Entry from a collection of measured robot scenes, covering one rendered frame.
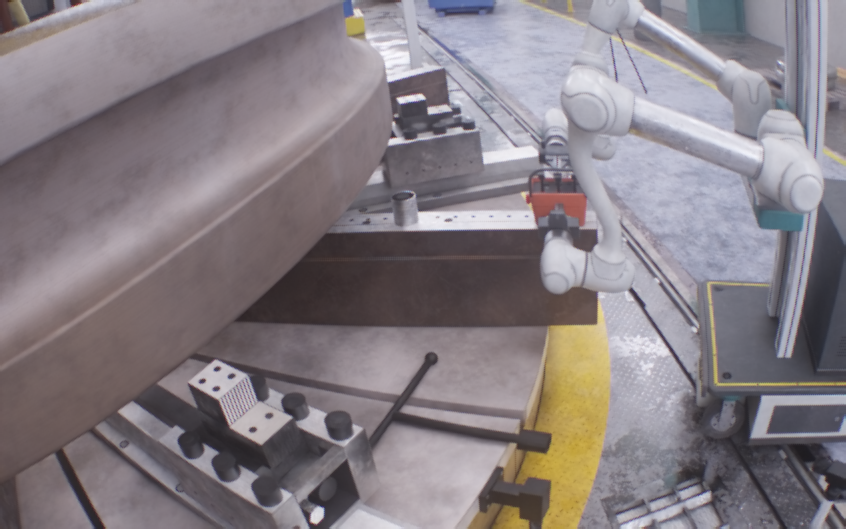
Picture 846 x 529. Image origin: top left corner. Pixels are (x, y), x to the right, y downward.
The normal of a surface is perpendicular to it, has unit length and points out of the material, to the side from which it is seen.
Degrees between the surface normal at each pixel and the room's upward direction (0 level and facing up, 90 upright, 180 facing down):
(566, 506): 0
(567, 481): 0
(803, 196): 91
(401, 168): 90
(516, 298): 90
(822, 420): 90
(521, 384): 0
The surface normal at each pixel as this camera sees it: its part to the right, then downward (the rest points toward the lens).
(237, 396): 0.82, 0.18
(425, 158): 0.19, 0.47
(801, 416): -0.29, 0.51
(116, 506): -0.13, -0.86
